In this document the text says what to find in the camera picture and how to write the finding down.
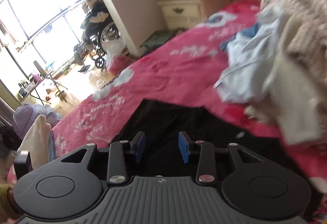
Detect beige trousers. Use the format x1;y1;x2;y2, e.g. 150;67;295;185
244;16;326;145

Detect blue garment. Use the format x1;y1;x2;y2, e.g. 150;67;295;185
219;22;261;51

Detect cream nightstand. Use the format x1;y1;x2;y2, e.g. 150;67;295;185
157;0;231;30

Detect houndstooth knit garment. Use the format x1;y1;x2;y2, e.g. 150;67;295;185
261;0;326;87

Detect white grey shirt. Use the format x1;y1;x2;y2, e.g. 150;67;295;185
214;6;290;104

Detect green fuzzy jacket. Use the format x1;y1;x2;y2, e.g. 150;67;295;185
1;184;20;223

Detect wheelchair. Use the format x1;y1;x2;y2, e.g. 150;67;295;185
74;1;121;72

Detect green folding stool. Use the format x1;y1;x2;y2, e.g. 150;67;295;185
141;29;184;51

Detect black smile t-shirt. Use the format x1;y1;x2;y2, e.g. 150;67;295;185
111;98;323;214

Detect folding table by window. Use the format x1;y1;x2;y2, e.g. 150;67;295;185
18;61;68;105

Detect pink floral bed blanket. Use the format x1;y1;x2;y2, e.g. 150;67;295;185
7;0;327;224

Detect pink bag on floor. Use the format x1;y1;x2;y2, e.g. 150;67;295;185
106;55;133;75

